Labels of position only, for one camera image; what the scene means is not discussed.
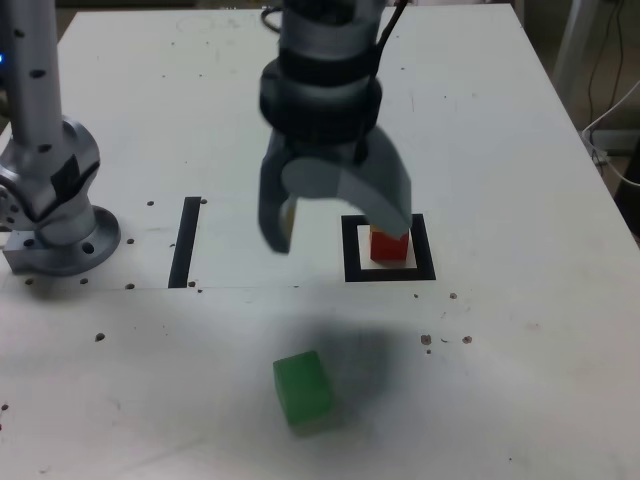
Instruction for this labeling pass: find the red cube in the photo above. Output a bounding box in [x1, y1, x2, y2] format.
[369, 230, 410, 263]

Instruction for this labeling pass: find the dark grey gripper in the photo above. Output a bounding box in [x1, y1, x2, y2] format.
[256, 124, 414, 255]

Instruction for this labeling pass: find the white cable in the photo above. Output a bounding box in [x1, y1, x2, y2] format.
[581, 79, 640, 187]

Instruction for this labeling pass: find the white table leg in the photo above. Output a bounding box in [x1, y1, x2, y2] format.
[552, 0, 609, 101]

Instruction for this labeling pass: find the black tape square outline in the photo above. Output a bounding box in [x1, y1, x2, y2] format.
[340, 213, 437, 283]

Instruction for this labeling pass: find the green cube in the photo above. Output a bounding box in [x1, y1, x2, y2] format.
[272, 349, 334, 435]

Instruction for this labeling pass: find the thin black cable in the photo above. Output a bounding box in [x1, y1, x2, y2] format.
[586, 0, 614, 126]
[607, 0, 627, 109]

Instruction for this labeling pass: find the black tape strip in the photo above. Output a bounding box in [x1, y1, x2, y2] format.
[167, 196, 202, 290]

